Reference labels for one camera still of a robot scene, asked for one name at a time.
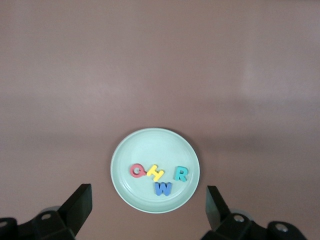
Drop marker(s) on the blue foam letter W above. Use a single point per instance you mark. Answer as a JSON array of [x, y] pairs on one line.
[[160, 190]]

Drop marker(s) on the pale green round plate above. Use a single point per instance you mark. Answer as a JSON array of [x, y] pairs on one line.
[[155, 150]]

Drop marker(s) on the yellow foam letter H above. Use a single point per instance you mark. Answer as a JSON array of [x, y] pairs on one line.
[[155, 173]]

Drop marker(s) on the teal foam letter R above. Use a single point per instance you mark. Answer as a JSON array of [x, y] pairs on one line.
[[178, 173]]

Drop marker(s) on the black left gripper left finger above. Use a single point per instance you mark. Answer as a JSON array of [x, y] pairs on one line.
[[77, 207]]

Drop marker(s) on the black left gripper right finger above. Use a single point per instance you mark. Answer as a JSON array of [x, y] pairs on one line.
[[216, 210]]

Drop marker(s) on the red foam letter Q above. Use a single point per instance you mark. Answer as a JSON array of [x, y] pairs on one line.
[[131, 171]]

